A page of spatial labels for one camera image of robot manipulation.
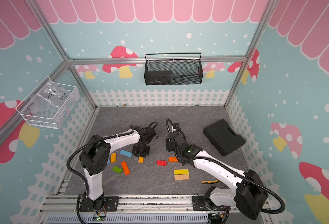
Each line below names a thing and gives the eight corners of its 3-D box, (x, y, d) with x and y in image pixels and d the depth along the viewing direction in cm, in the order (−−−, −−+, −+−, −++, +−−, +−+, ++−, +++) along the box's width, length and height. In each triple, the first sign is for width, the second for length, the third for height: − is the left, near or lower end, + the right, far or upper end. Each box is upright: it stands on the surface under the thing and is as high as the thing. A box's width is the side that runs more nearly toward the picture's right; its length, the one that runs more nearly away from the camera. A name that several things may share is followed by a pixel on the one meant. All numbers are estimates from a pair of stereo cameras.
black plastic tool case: (221, 157, 93) (224, 153, 89) (201, 132, 106) (203, 127, 102) (243, 146, 99) (247, 141, 94) (222, 123, 112) (224, 118, 107)
